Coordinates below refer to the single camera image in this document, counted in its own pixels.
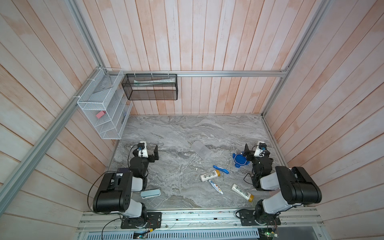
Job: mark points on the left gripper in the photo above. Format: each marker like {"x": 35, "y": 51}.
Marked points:
{"x": 156, "y": 157}

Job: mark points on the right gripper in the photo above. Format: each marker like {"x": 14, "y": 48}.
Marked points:
{"x": 247, "y": 152}

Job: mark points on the blue container lid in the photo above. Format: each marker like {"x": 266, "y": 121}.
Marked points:
{"x": 240, "y": 160}

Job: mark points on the toothbrush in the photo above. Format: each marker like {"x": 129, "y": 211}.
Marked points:
{"x": 221, "y": 169}

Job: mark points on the white cream tube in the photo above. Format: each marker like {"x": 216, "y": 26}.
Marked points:
{"x": 246, "y": 195}
{"x": 210, "y": 175}

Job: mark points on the clear plastic container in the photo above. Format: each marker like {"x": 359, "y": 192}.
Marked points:
{"x": 202, "y": 151}

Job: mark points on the small toothpaste tube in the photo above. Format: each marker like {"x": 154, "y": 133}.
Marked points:
{"x": 216, "y": 187}

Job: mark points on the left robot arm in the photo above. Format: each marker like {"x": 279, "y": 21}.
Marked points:
{"x": 114, "y": 194}

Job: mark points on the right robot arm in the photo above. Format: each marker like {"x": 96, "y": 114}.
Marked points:
{"x": 295, "y": 185}

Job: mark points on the dark blue book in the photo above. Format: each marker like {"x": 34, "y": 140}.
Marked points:
{"x": 123, "y": 170}

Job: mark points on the light teal case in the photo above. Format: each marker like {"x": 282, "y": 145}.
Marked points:
{"x": 150, "y": 193}

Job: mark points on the pink eraser block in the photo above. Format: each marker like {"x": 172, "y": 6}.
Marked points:
{"x": 100, "y": 114}

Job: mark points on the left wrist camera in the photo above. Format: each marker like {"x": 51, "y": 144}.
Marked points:
{"x": 142, "y": 149}

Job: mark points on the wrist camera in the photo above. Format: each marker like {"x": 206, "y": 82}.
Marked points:
{"x": 261, "y": 145}
{"x": 142, "y": 149}

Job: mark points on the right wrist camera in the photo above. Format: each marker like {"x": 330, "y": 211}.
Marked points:
{"x": 261, "y": 145}

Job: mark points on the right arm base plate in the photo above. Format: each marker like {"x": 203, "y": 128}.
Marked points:
{"x": 257, "y": 218}

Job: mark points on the black wire mesh basket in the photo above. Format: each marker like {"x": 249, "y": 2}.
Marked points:
{"x": 151, "y": 87}

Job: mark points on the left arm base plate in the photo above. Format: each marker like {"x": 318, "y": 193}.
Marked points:
{"x": 151, "y": 220}

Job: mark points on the white wire mesh shelf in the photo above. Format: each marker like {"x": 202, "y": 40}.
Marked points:
{"x": 103, "y": 92}

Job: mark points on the aluminium frame bar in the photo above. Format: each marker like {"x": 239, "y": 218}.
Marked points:
{"x": 261, "y": 73}

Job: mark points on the aluminium front rail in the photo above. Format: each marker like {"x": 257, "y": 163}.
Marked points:
{"x": 196, "y": 219}

